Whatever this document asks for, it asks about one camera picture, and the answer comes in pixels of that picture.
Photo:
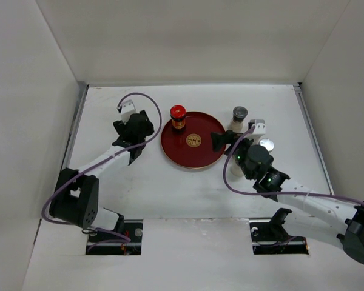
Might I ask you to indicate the grey lid white shaker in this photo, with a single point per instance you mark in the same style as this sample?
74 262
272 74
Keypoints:
239 113

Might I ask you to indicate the black cap white bottle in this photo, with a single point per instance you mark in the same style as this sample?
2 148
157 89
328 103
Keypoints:
236 170

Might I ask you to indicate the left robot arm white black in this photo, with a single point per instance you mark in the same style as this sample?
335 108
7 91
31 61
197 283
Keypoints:
75 200

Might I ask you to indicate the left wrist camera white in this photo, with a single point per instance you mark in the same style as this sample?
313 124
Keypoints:
126 109

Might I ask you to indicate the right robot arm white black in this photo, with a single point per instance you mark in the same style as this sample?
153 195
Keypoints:
332 219

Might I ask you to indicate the silver lid blue label bottle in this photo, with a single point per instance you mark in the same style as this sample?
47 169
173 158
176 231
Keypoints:
267 144

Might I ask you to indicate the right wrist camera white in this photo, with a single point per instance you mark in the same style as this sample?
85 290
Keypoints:
258 126

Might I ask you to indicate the red lid sauce jar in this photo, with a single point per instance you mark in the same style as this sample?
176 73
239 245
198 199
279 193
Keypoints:
178 118

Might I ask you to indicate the red round tray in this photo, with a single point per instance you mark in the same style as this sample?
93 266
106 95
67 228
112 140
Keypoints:
192 147

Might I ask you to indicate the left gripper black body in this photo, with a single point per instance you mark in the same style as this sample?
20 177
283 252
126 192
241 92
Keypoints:
121 127

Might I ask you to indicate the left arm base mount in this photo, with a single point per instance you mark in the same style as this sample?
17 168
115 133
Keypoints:
125 241

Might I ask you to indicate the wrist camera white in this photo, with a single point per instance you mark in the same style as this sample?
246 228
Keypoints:
258 126
126 109

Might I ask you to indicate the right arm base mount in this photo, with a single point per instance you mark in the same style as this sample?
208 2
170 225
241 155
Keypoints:
269 237

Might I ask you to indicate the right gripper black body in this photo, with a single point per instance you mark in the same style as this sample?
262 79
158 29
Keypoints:
241 153

